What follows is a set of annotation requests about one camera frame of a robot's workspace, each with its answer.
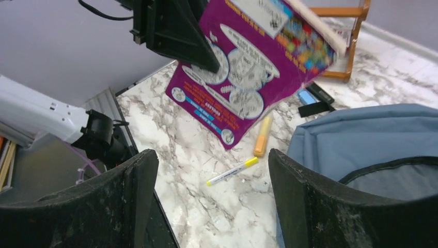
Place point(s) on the purple stationery package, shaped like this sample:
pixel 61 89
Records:
pixel 267 50

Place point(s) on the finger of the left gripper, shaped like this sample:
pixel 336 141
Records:
pixel 173 31

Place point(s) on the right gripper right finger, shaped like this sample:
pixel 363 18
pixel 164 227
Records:
pixel 316 211

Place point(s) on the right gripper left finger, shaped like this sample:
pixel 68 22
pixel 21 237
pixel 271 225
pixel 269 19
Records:
pixel 89 214

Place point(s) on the orange highlighter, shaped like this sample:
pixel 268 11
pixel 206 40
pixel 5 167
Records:
pixel 263 136

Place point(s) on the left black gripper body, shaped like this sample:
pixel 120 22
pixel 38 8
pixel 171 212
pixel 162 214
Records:
pixel 139 9

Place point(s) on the blue backpack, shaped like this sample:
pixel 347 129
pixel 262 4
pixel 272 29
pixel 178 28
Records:
pixel 388 151

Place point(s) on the yellow capped pen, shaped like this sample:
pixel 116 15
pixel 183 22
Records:
pixel 233 171

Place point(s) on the wooden shelf rack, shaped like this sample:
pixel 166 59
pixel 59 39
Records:
pixel 342 68

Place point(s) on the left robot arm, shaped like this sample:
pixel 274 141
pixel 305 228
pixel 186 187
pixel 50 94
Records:
pixel 88 130

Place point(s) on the pink black highlighter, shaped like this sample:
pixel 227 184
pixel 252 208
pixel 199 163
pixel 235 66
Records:
pixel 321 95

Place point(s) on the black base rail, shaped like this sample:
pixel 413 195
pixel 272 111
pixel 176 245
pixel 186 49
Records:
pixel 145 223

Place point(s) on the blue highlighter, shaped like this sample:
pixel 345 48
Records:
pixel 306 97

